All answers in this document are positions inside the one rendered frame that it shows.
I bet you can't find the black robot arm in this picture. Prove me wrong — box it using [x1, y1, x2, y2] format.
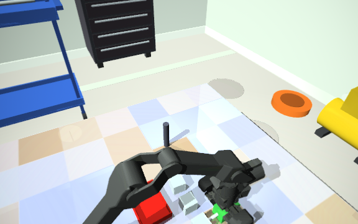
[82, 147, 265, 224]

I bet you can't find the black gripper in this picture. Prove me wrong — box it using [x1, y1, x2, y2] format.
[198, 175, 254, 224]

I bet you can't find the red tray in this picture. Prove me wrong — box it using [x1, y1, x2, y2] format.
[133, 192, 172, 224]

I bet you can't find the black cylinder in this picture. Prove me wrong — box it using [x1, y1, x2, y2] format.
[163, 122, 170, 147]

